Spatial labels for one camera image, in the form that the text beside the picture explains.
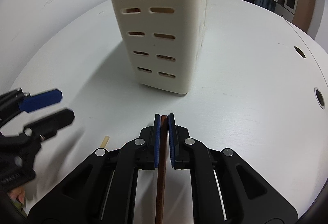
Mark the dark brown chopstick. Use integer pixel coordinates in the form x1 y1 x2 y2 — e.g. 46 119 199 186
155 116 168 224

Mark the left hand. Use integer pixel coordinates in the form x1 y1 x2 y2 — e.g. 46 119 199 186
8 186 26 211

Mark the light chopstick on table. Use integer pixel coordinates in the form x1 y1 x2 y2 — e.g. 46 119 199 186
100 136 110 149

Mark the beige utensil holder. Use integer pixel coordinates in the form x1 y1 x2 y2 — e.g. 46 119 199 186
111 0 207 95

